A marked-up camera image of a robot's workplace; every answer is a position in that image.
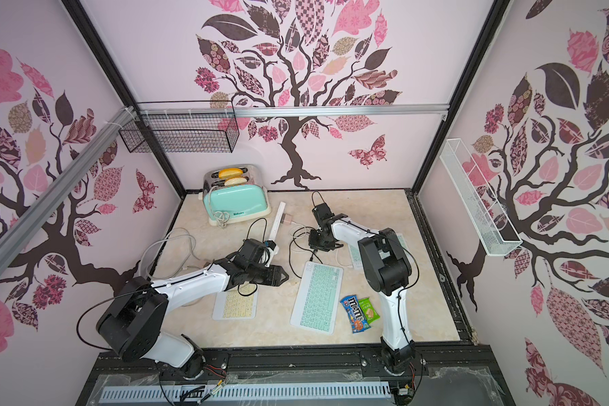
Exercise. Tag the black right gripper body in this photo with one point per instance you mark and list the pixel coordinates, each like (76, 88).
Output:
(322, 237)

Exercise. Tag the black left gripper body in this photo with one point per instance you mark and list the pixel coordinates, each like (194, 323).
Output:
(260, 274)

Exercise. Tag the white power strip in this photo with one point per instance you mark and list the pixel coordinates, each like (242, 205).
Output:
(275, 228)

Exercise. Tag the pink USB charger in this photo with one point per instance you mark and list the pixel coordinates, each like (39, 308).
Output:
(286, 218)

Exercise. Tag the yellow wireless keyboard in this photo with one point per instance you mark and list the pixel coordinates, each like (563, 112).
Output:
(232, 305)

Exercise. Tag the green wireless keyboard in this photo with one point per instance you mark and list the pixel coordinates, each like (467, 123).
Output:
(355, 253)
(318, 298)

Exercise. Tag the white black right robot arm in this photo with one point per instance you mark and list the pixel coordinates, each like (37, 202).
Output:
(387, 266)

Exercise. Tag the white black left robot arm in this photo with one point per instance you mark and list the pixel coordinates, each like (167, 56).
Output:
(132, 324)

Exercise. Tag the green snack packet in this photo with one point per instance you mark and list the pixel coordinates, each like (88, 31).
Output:
(369, 310)

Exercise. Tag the blue candy bag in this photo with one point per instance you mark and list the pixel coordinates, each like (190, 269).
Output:
(356, 315)

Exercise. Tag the mint green toaster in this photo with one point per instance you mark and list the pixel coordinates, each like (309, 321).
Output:
(234, 195)

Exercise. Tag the aluminium rail back wall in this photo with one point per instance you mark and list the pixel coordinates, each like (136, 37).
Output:
(326, 111)

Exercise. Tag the aluminium rail wall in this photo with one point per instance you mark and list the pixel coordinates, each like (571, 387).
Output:
(16, 238)
(326, 111)

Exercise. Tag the white slotted cable duct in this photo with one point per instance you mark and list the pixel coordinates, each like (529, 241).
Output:
(244, 393)

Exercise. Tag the black wire basket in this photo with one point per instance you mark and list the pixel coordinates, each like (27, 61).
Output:
(183, 130)

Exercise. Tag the white wire shelf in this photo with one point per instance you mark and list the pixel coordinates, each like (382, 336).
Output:
(471, 175)

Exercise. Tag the aluminium rail left wall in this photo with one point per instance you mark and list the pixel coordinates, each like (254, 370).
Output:
(16, 238)

